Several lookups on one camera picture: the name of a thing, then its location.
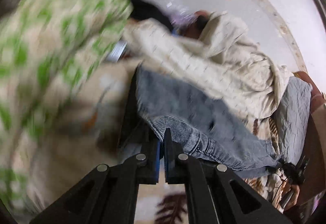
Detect grey denim pants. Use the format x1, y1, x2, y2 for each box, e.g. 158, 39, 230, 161
117, 66, 284, 179

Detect purple plastic bag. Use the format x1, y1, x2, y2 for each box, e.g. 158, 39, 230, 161
166, 1, 197, 28

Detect grey quilted pillow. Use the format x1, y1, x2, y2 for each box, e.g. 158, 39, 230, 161
274, 77, 312, 165

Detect green white rolled quilt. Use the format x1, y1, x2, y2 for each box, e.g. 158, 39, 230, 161
1, 0, 133, 209

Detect black garment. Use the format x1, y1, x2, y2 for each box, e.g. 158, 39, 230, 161
130, 0, 174, 32

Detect cream patterned duvet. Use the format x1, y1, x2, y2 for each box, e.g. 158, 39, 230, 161
123, 13, 292, 119

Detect leaf pattern bed blanket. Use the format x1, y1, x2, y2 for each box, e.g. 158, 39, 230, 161
10, 60, 282, 223

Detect brown headboard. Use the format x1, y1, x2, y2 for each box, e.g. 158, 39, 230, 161
294, 71, 325, 205

